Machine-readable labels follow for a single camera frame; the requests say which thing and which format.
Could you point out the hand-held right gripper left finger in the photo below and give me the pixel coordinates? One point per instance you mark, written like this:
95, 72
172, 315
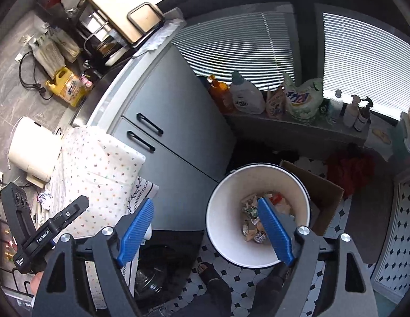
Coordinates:
135, 234

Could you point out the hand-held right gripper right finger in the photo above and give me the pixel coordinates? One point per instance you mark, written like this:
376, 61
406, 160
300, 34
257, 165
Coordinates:
274, 234

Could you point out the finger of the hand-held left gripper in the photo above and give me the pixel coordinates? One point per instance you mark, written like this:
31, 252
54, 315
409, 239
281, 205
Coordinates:
71, 212

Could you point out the foil ball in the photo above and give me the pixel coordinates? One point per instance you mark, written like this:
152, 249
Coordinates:
260, 237

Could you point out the white round bucket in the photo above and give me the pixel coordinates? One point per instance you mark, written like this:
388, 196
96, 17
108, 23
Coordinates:
231, 180

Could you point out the person's left hand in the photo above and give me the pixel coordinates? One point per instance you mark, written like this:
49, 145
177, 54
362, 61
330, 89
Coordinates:
36, 284

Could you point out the crumpled paper scrap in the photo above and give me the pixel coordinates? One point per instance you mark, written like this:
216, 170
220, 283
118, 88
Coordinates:
44, 199

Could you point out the pile of crumpled wrappers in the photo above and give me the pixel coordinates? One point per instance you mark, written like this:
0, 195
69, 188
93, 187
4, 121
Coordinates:
249, 211

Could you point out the black washing machine door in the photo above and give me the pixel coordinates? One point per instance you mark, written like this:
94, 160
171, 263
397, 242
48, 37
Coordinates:
171, 254

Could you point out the black gas stove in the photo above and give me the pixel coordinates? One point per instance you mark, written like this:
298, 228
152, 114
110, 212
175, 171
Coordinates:
6, 257

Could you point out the white floral cloth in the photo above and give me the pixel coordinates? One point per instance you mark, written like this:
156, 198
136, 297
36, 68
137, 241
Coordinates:
92, 171

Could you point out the white cloth black vine print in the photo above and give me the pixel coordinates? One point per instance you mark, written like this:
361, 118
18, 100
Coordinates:
142, 188

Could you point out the brown cardboard box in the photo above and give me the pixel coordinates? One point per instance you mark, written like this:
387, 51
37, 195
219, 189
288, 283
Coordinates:
323, 191

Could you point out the white electric kettle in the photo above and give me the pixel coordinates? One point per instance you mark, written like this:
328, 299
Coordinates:
29, 148

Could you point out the person's foot in black slipper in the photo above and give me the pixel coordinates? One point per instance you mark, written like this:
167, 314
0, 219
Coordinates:
211, 274

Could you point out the person's dark trouser leg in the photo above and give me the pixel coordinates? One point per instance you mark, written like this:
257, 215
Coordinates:
221, 300

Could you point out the grey floor mat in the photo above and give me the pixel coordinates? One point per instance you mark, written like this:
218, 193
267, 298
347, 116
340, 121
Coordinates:
370, 218

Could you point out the steel kitchen sink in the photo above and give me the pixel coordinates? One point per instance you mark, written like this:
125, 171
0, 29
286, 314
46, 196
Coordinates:
80, 114

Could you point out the red cloth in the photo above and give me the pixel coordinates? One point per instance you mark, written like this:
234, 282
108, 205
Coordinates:
350, 168

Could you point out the yellow detergent bottle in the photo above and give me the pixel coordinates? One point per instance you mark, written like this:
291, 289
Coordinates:
67, 87

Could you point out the small printed pouch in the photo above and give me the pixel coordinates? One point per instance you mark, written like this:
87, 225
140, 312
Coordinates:
276, 104

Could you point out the small pink bottle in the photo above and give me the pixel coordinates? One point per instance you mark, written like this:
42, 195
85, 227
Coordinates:
87, 82

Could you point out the small green jar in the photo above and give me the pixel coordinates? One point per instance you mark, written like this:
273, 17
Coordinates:
323, 111

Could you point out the green white printed bag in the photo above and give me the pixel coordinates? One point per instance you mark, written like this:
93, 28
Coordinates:
302, 102

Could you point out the grey kitchen cabinet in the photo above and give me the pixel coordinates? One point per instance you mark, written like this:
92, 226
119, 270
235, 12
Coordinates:
178, 105

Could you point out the white lace doily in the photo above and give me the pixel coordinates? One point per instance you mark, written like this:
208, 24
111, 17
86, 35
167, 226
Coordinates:
378, 142

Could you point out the white laundry detergent bottle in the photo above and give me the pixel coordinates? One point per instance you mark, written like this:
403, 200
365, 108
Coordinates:
247, 97

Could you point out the small white bottle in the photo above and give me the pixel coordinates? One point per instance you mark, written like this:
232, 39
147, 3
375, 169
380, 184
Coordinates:
335, 107

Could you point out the beige pump bottle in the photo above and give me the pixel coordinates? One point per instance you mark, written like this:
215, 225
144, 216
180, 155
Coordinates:
351, 112

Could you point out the orange liquid bottle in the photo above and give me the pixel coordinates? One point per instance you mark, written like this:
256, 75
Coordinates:
221, 95

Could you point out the striped paper bag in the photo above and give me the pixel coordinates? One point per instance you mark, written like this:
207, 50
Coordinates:
67, 44
48, 57

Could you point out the glass container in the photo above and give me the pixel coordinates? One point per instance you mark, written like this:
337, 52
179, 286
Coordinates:
107, 47

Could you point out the cream plastic basket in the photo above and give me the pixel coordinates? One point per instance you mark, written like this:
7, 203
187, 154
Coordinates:
409, 128

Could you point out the black dish rack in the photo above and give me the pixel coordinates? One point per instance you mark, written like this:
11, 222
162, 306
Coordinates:
99, 26

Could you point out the white window blind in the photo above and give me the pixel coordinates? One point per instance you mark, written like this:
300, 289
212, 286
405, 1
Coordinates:
370, 59
231, 39

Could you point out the wooden cutting board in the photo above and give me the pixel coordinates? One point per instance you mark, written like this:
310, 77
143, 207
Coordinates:
119, 0

